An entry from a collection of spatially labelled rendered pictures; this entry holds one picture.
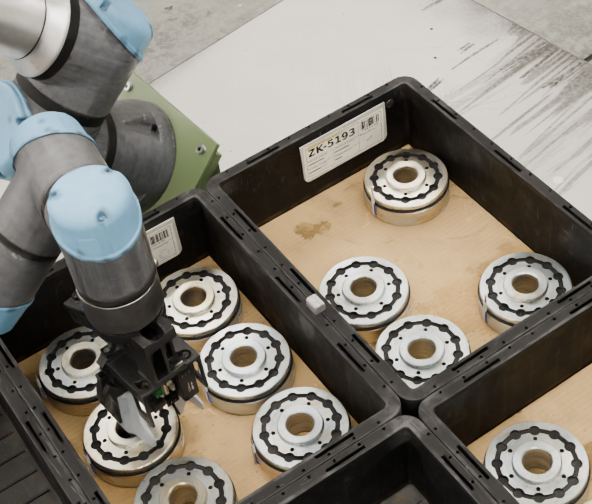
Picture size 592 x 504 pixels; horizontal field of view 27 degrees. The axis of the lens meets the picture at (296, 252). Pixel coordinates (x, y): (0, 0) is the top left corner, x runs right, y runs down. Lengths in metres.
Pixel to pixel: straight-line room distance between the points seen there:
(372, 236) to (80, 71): 0.39
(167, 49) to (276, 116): 1.34
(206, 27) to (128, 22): 1.79
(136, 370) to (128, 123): 0.46
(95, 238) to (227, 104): 0.87
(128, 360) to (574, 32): 2.06
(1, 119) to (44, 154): 0.35
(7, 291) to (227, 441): 0.30
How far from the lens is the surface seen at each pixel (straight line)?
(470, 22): 2.01
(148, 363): 1.17
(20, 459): 1.39
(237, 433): 1.35
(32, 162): 1.17
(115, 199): 1.07
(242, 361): 1.39
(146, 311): 1.15
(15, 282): 1.21
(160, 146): 1.60
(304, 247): 1.50
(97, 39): 1.45
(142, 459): 1.32
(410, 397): 1.23
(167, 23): 3.27
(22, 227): 1.18
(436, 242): 1.49
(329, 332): 1.29
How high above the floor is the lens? 1.93
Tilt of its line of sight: 47 degrees down
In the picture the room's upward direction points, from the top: 10 degrees counter-clockwise
